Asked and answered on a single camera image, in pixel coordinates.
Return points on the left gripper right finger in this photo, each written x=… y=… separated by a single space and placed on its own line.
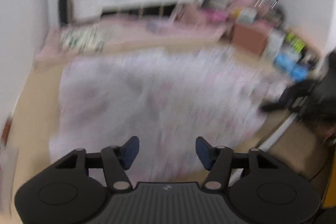
x=216 y=160

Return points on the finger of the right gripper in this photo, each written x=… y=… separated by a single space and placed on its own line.
x=286 y=99

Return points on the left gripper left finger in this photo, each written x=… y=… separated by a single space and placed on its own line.
x=116 y=160

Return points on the pink floral garment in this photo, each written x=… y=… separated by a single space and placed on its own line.
x=165 y=99

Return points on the blue plastic bag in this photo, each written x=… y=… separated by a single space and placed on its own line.
x=295 y=71

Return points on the neon yellow green item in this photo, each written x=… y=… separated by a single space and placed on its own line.
x=296 y=43

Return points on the white printed carton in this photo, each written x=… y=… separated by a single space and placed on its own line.
x=274 y=44

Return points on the terracotta cardboard box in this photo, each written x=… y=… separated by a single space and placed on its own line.
x=251 y=37

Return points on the magenta flat box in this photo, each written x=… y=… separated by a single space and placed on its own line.
x=215 y=15

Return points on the pink fleece blanket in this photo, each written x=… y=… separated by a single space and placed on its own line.
x=124 y=32

